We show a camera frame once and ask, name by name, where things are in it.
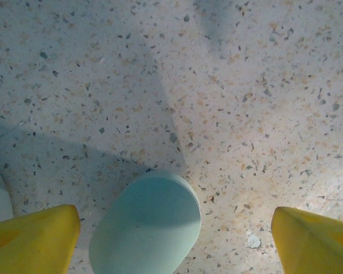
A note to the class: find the pale green earbud case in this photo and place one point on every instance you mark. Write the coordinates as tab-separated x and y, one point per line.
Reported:
148	222

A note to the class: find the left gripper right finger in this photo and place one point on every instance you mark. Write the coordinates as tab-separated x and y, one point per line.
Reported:
317	248

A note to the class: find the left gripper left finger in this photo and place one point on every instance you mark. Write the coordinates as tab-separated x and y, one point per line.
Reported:
31	245

